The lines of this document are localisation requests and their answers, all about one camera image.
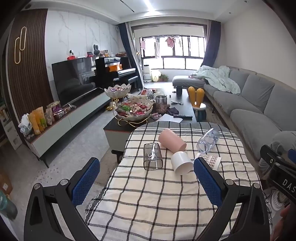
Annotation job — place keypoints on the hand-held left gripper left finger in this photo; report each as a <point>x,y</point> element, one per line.
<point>85,183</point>

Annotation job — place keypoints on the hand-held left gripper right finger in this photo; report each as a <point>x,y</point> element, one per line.
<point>208,183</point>

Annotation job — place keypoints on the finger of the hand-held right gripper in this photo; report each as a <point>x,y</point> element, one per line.
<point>270,157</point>
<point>292,155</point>

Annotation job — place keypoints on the white cup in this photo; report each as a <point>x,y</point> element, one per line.
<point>181,162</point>

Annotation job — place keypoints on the brown checked paper cup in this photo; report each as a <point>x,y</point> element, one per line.
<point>211,161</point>

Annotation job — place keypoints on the clear blue-printed plastic cup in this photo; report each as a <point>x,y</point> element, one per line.
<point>208,140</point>

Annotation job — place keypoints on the pink cup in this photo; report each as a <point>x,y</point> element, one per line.
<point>171,139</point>

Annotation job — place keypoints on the clear grey glass cup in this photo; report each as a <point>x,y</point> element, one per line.
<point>152,156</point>

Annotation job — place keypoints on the person's right hand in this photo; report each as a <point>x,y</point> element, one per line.
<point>288,214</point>

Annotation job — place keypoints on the grey sectional sofa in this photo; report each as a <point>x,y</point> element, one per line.
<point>252,99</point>

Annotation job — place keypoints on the black white checked tablecloth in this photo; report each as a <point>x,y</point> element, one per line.
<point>148,199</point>

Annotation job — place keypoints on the pale green television cabinet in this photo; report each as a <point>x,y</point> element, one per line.
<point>69,122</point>

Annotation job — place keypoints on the black remote control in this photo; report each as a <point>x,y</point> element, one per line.
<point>182,116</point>

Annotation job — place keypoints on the white paper sheet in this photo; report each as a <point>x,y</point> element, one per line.
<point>168,118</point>

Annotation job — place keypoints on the purple snack packets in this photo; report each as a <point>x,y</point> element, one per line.
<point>55,111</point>

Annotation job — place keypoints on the orange snack bags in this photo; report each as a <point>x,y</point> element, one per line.
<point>38,120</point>

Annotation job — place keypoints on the cardboard box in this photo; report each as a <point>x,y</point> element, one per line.
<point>5,184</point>

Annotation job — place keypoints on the dark cloth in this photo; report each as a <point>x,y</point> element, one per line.
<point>172,110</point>

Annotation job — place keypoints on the dark coffee table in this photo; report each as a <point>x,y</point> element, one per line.
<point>185,104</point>

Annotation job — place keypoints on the white plastic bag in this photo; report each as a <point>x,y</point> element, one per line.
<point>25,125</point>

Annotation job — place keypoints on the yellow rabbit-ear child stool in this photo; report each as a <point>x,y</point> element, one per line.
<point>196,96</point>

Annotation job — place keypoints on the two-tier white candy bowl stand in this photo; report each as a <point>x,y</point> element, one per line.
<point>134,109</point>

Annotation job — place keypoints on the dark glass tumbler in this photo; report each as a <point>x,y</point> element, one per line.
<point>161,105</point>

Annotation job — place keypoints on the light green blanket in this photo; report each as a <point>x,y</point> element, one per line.
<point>222,77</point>

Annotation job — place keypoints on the dark mug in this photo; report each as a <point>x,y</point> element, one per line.
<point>179,89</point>

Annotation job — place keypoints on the black flat television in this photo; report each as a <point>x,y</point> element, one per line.
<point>71,78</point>

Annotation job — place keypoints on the black upright piano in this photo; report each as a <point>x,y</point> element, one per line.
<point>111,74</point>

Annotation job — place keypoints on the potted plant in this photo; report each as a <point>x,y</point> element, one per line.
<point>164,77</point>

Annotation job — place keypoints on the orange bag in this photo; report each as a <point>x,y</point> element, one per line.
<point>115,68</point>

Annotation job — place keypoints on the white air purifier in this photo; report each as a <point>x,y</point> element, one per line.
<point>146,74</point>

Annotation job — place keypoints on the red box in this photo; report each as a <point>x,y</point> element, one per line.
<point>71,58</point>

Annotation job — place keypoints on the dark blue curtain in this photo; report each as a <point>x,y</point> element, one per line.
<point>211,44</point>
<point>129,51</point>

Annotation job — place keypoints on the black framed window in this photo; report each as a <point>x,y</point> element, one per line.
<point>175,58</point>

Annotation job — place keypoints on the grey rabbit plush toy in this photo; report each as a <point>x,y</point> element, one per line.
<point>96,50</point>

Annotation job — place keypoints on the white hanging garment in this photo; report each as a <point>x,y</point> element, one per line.
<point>157,49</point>

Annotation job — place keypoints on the pink hanging garment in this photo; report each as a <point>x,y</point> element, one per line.
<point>170,42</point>

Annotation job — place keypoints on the white security camera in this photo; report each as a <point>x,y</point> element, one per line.
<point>72,52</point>

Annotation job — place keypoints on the gold oval wall lamp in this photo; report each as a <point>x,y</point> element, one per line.
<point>20,44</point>

